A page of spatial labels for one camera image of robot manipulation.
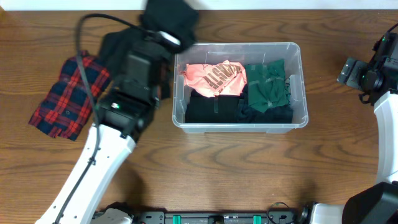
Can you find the clear plastic storage bin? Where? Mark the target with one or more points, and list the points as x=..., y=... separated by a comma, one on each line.
x=244, y=53

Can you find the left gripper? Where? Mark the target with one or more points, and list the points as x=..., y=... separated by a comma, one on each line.
x=162, y=80

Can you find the black taped cloth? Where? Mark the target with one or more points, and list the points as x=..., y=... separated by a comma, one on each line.
x=219, y=109

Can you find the red navy plaid shirt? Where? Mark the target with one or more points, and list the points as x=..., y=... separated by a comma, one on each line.
x=66, y=108

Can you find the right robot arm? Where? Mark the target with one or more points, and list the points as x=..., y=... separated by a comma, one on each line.
x=377, y=82

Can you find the green taped cloth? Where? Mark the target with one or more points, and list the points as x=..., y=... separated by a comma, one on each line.
x=267, y=85

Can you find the large black garment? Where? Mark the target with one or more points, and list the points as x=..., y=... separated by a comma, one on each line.
x=174, y=17

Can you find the navy cloth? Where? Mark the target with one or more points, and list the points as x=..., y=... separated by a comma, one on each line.
x=246, y=114

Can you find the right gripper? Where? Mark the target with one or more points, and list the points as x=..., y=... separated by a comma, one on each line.
x=360, y=68

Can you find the pink printed shirt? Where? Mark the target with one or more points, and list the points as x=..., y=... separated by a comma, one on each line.
x=226, y=78

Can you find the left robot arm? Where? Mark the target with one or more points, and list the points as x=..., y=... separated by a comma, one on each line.
x=119, y=120

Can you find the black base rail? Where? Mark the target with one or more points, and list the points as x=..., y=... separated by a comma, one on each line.
x=114, y=216

